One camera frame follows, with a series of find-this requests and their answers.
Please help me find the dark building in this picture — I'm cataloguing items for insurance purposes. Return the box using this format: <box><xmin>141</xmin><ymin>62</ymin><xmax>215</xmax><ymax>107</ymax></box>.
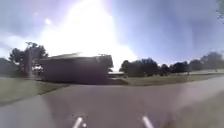
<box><xmin>37</xmin><ymin>53</ymin><xmax>114</xmax><ymax>85</ymax></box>

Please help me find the grey asphalt path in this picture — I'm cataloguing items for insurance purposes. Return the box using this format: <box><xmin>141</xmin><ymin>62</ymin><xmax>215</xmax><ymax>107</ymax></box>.
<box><xmin>0</xmin><ymin>75</ymin><xmax>224</xmax><ymax>128</ymax></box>

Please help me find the row of trees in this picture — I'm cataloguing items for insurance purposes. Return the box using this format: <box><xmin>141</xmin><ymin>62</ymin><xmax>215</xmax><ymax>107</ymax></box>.
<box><xmin>118</xmin><ymin>51</ymin><xmax>224</xmax><ymax>78</ymax></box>

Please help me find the grass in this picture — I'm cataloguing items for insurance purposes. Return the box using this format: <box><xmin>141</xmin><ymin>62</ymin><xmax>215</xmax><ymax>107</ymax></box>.
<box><xmin>109</xmin><ymin>73</ymin><xmax>224</xmax><ymax>87</ymax></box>
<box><xmin>0</xmin><ymin>77</ymin><xmax>69</xmax><ymax>107</ymax></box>

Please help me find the robot's own part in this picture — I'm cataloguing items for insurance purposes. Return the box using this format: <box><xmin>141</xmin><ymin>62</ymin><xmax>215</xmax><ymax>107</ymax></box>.
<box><xmin>141</xmin><ymin>115</ymin><xmax>155</xmax><ymax>128</ymax></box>
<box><xmin>72</xmin><ymin>116</ymin><xmax>84</xmax><ymax>128</ymax></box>

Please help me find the group of trees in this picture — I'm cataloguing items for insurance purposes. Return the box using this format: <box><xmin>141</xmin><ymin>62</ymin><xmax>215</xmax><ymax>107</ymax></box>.
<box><xmin>0</xmin><ymin>41</ymin><xmax>49</xmax><ymax>79</ymax></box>

